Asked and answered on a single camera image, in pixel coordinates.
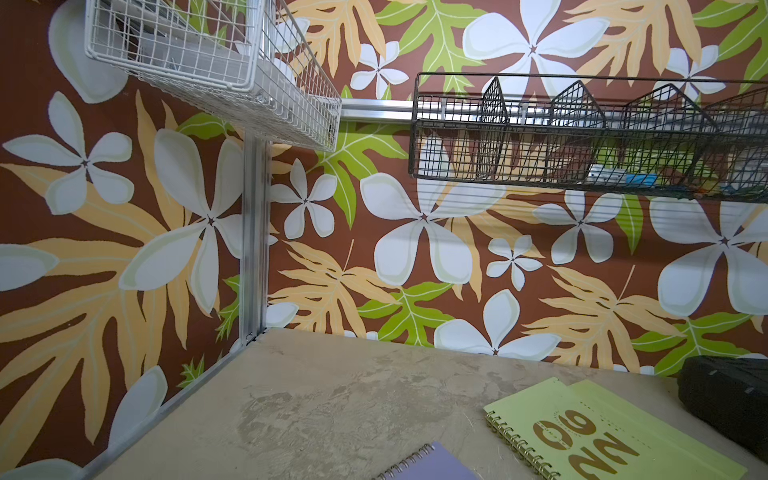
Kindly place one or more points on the black tool case orange latch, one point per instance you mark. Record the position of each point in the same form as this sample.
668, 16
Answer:
730, 394

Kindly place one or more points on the aluminium frame rail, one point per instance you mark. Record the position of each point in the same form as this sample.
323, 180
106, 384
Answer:
256, 210

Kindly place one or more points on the white wire basket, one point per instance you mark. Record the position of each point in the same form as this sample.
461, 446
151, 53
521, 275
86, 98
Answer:
247, 63

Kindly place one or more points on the black wire divided basket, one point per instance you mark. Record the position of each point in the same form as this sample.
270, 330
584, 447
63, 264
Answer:
663, 138

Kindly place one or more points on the green 2026 desk calendar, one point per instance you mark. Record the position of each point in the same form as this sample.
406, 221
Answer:
584, 431

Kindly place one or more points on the purple desk calendar near green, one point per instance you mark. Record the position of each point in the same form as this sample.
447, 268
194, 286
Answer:
431, 461

